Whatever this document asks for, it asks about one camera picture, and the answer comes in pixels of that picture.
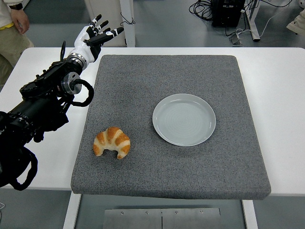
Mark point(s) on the person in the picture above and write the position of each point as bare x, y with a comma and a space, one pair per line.
9, 47

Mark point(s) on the white desk leg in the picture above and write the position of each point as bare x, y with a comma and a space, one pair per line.
253, 23

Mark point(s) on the white table leg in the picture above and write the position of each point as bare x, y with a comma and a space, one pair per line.
71, 212
250, 214

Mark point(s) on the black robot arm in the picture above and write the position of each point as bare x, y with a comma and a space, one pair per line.
35, 109

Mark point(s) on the grey felt mat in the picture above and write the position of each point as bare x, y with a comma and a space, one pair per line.
166, 71

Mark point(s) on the black computer case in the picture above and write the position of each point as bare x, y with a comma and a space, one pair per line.
226, 14

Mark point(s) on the golden croissant bread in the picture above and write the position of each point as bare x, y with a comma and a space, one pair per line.
114, 140

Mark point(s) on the white square post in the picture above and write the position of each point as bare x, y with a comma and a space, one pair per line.
129, 35

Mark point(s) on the black wristwatch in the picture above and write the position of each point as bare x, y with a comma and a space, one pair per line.
16, 6

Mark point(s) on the grey foot pedal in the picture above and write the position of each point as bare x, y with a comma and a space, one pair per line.
236, 39

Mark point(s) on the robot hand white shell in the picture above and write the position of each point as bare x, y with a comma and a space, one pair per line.
82, 45

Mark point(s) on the beige cabinet panel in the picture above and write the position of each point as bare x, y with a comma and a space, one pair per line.
104, 9

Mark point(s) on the grey round plate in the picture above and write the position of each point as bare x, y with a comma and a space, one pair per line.
183, 119

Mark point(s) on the person's hand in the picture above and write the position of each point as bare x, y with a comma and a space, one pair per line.
20, 21

